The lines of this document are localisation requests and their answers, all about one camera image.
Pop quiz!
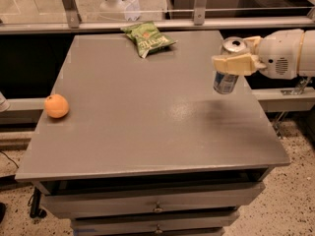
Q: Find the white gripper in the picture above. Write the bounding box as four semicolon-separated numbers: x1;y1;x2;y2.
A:
212;29;304;80

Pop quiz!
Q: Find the silver blue redbull can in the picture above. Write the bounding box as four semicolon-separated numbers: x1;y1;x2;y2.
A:
212;36;250;94

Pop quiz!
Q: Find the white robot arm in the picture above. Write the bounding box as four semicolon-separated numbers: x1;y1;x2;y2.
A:
212;29;315;80

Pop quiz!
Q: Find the green jalapeno chip bag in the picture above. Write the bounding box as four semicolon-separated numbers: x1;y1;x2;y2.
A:
121;22;176;58

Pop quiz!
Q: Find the grey drawer cabinet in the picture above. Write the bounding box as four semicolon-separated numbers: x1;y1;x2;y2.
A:
16;30;289;236

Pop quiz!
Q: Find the grey drawer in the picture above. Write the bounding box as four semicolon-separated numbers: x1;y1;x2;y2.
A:
42;182;265;218
71;210;239;236

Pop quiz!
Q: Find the top grey drawer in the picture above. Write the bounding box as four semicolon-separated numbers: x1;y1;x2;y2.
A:
42;182;265;218

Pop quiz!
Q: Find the metal top drawer knob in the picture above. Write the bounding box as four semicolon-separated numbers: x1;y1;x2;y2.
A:
153;202;163;213

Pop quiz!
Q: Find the metal drawer knob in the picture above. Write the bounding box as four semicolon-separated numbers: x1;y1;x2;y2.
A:
155;224;163;235
153;202;163;213

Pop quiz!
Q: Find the orange fruit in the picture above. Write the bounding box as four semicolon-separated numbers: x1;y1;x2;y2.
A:
44;94;70;118

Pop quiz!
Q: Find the black caster wheel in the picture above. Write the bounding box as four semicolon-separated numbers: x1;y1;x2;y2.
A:
29;188;47;218

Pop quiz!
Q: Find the metal railing frame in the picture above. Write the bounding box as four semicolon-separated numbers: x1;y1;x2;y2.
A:
0;0;315;34

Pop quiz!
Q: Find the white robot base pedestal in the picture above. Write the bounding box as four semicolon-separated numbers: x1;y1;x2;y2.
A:
99;0;141;22

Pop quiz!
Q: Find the black floor cable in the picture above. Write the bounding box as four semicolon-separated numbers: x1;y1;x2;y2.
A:
0;150;20;169

